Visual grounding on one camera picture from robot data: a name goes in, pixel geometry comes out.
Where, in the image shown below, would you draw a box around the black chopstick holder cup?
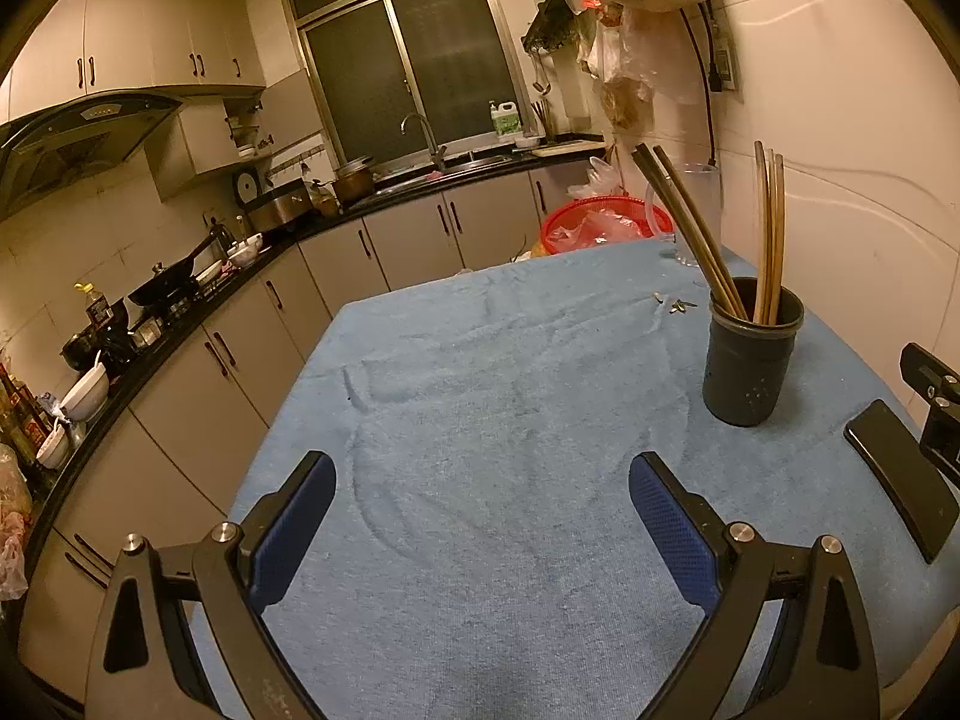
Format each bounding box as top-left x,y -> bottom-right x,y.
701,286 -> 805,427

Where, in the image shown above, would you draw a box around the wooden chopstick bundle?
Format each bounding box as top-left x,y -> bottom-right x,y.
754,140 -> 770,325
770,153 -> 786,325
758,146 -> 775,325

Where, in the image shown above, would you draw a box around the lower kitchen cabinets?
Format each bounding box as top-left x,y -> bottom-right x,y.
7,154 -> 587,706

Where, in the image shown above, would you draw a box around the kitchen window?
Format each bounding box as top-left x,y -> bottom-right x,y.
288,0 -> 527,166

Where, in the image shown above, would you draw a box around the small metal clip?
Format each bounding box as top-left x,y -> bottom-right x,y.
652,293 -> 698,314

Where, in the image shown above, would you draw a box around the white bowl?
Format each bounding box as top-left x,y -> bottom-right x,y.
60,361 -> 109,422

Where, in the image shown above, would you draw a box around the clear glass mug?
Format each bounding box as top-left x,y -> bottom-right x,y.
643,161 -> 726,269

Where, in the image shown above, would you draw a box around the blue towel mat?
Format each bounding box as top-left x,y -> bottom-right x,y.
233,242 -> 958,718

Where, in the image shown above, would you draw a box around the red plastic basin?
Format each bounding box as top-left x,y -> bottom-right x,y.
539,195 -> 674,255

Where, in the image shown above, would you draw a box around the black wok pan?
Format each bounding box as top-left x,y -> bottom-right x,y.
128,232 -> 215,309

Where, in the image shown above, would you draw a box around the green detergent bottle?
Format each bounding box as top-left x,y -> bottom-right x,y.
490,101 -> 523,143

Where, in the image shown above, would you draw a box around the range hood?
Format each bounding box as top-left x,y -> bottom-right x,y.
2,91 -> 182,220

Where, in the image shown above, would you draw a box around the metal cooking pot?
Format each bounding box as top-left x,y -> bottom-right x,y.
332,156 -> 376,208

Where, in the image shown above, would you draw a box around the chrome sink faucet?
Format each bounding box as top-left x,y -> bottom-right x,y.
400,112 -> 448,171

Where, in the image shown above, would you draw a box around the black power cable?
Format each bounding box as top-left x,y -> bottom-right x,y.
677,0 -> 740,166

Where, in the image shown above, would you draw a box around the upper wall cabinets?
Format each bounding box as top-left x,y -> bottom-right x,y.
2,0 -> 320,199

